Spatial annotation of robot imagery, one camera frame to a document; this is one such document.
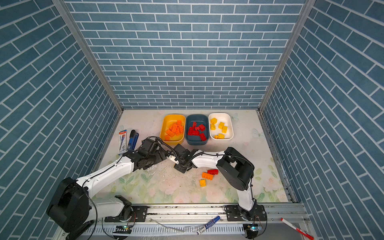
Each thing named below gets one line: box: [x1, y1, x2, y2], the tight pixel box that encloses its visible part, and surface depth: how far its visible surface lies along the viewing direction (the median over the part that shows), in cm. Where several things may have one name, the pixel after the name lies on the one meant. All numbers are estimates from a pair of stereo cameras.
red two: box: [188, 126, 200, 136], surface depth 107 cm
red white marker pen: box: [280, 217, 315, 240], surface depth 71 cm
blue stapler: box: [127, 129, 139, 151], surface depth 101 cm
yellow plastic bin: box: [160, 114, 186, 146], surface depth 107 cm
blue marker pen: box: [196, 215, 221, 236], surface depth 71 cm
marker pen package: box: [118, 129, 128, 155], surface depth 101 cm
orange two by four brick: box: [201, 172, 214, 181], surface depth 86 cm
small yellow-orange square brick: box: [199, 179, 207, 187], surface depth 86 cm
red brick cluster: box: [207, 169, 219, 175], surface depth 88 cm
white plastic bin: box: [208, 112, 234, 140], surface depth 110 cm
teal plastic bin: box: [185, 114, 210, 146], surface depth 107 cm
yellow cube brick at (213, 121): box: [210, 117, 218, 125], surface depth 113 cm
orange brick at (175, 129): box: [164, 120, 184, 141], surface depth 107 cm
